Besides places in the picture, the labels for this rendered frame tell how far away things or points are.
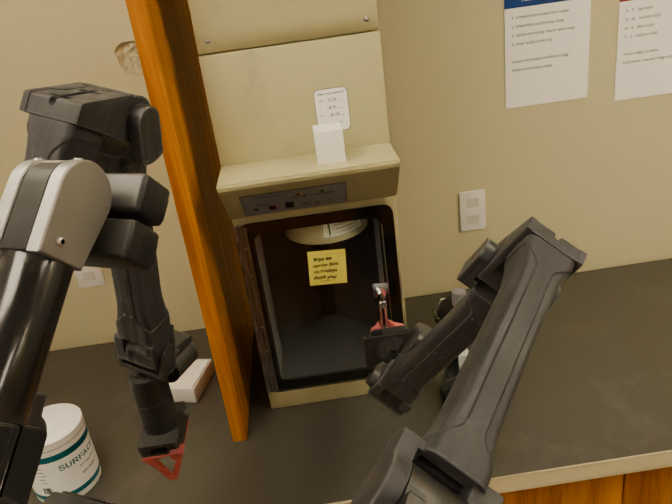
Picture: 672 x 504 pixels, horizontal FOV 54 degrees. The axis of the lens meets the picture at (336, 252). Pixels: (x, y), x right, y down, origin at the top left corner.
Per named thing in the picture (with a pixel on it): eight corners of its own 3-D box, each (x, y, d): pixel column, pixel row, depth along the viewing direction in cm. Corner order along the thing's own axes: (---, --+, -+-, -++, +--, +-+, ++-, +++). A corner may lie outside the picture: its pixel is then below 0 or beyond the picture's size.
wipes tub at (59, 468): (47, 463, 141) (24, 407, 135) (108, 454, 141) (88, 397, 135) (26, 511, 129) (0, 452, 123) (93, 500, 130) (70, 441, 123)
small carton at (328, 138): (316, 157, 121) (311, 125, 119) (343, 153, 121) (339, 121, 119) (318, 166, 117) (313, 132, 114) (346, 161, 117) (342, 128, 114)
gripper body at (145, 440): (187, 409, 114) (177, 374, 110) (180, 451, 105) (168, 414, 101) (150, 414, 114) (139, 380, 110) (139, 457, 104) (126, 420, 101)
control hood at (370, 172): (229, 215, 128) (219, 166, 124) (395, 191, 129) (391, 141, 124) (225, 239, 118) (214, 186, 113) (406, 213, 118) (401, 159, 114)
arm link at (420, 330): (362, 386, 112) (404, 416, 112) (401, 335, 108) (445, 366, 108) (374, 359, 123) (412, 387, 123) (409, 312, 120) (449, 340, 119)
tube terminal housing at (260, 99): (271, 347, 171) (209, 38, 138) (395, 328, 171) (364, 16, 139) (270, 409, 148) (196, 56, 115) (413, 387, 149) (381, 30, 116)
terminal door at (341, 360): (270, 391, 146) (236, 225, 129) (408, 371, 146) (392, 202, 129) (270, 393, 145) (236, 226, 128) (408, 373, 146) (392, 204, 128)
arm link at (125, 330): (53, 97, 77) (132, 116, 74) (86, 81, 81) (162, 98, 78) (108, 362, 102) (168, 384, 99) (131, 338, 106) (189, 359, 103)
